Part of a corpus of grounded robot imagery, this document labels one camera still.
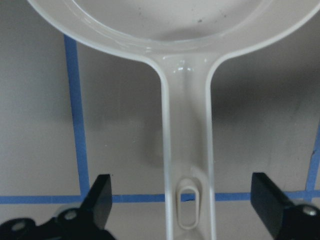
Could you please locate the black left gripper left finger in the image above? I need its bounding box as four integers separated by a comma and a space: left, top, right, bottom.
79, 174, 113, 229

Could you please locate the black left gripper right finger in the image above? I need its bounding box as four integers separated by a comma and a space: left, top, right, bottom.
250, 172, 320, 240

